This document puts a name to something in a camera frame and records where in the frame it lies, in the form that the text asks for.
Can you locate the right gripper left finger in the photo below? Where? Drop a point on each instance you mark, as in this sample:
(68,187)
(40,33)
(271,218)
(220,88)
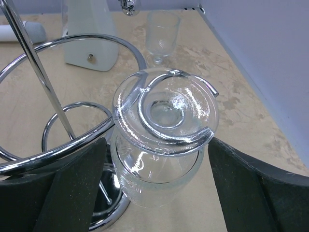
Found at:
(59,197)

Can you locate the aluminium rail frame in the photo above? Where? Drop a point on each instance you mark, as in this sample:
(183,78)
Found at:
(269,41)

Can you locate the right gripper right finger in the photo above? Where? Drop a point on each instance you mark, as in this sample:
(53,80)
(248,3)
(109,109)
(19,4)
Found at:
(256,196)

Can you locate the chrome wine glass rack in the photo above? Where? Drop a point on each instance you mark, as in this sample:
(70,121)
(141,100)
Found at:
(93,120)

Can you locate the white charging stand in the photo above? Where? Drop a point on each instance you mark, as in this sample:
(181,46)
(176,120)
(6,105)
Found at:
(89,17)

